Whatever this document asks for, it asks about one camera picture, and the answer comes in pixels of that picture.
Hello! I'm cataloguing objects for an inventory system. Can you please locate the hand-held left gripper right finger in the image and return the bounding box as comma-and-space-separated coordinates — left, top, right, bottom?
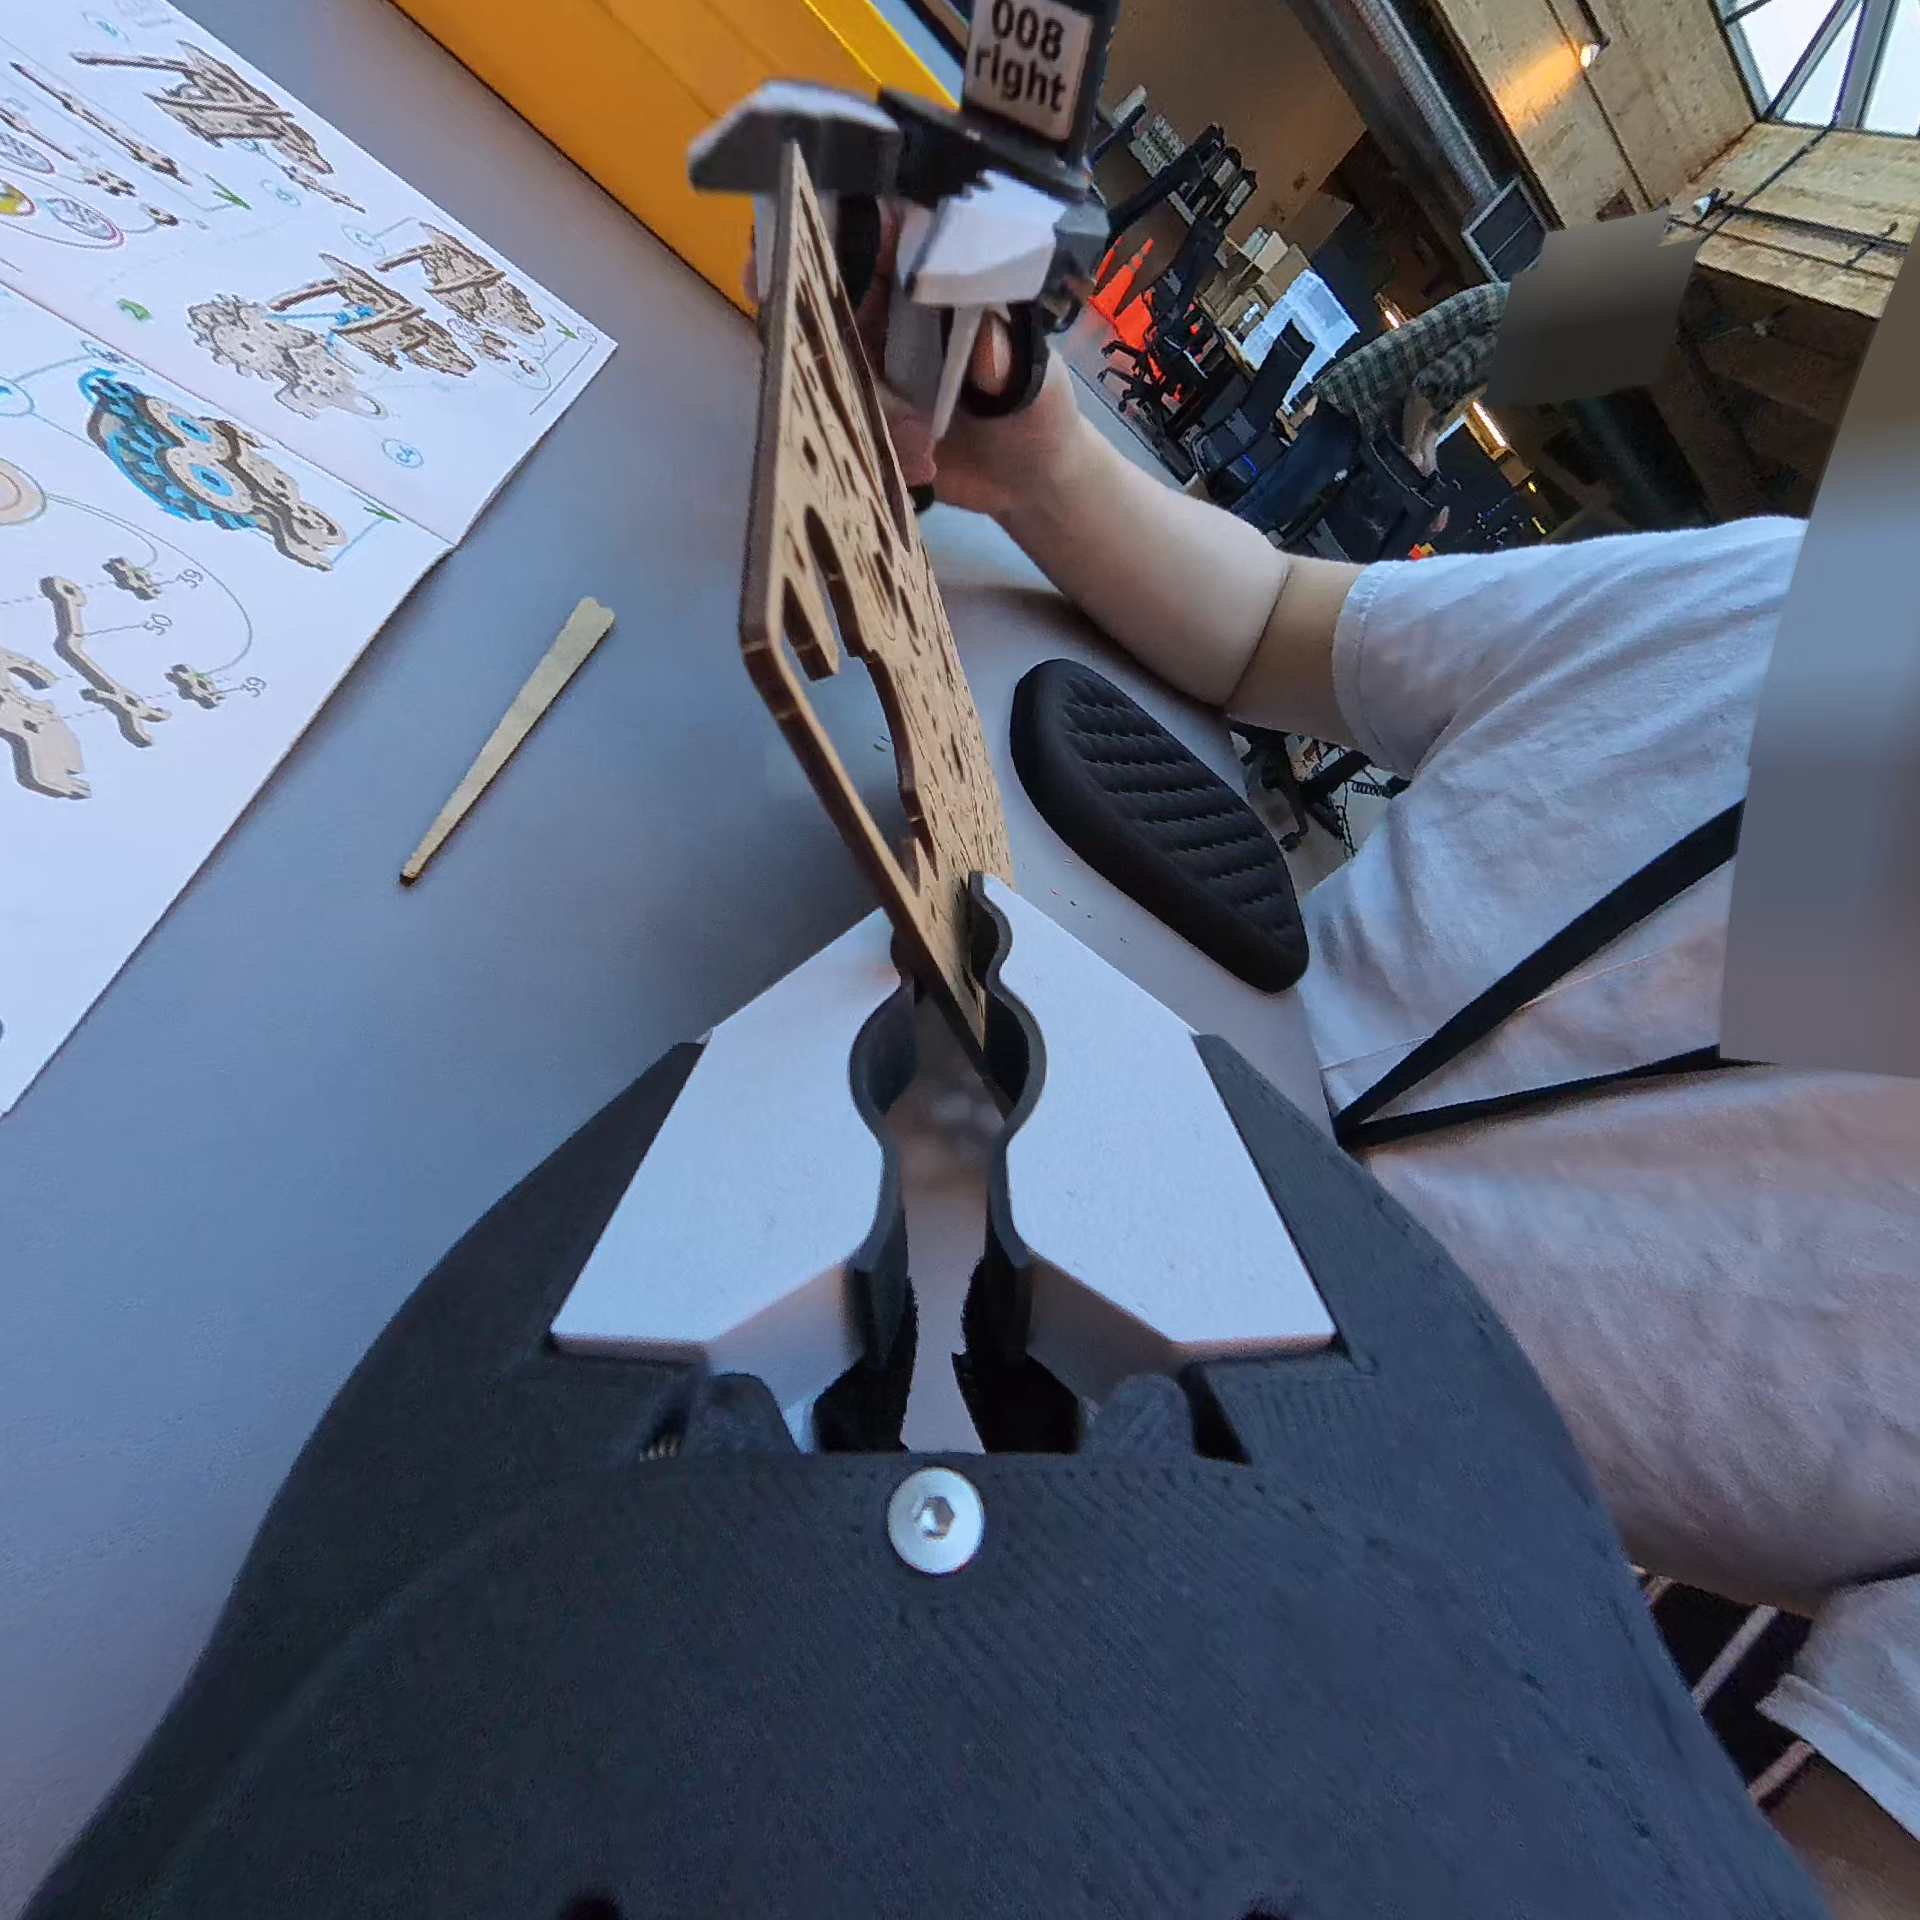
972, 872, 1339, 1408

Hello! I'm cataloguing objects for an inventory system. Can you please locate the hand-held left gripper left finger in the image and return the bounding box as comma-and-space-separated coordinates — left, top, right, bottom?
548, 907, 917, 1421

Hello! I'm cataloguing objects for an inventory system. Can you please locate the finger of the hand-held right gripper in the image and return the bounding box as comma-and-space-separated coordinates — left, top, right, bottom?
685, 83, 904, 194
902, 181, 1059, 308

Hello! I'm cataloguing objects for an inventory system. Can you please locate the wooden puzzle part sheet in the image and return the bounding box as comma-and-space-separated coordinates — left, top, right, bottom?
738, 141, 1020, 1055

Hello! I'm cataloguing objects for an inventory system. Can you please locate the person's right forearm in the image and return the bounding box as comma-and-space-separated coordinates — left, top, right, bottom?
1035, 381, 1378, 720

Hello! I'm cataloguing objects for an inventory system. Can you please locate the grey desk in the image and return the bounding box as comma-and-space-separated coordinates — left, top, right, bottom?
0, 0, 1359, 1920

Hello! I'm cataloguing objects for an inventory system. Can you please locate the person's right hand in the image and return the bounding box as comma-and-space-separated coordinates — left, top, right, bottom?
895, 352, 1099, 519

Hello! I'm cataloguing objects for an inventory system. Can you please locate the group of black office chairs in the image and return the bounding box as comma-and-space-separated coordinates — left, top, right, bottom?
1102, 306, 1292, 453

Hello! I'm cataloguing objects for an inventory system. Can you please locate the yellow plastic bin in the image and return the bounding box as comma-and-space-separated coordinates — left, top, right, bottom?
391, 0, 965, 319

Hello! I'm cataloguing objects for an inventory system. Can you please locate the black chair armrest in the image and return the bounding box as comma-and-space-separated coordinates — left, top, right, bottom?
1008, 655, 1312, 997

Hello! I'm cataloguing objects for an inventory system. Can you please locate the thin wooden stick tool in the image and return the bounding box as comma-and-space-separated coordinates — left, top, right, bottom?
397, 595, 616, 890

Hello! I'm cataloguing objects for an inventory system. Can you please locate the puzzle instruction booklet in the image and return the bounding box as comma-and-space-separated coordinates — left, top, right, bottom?
0, 0, 622, 1119

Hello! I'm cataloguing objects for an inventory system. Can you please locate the skylight window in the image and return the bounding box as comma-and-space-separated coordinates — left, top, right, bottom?
1715, 0, 1920, 130

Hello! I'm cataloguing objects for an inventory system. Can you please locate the metal ventilation duct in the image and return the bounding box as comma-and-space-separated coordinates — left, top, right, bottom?
1287, 0, 1550, 275

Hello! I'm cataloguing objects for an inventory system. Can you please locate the black strap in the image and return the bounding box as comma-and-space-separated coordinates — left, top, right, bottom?
1328, 800, 1752, 1157

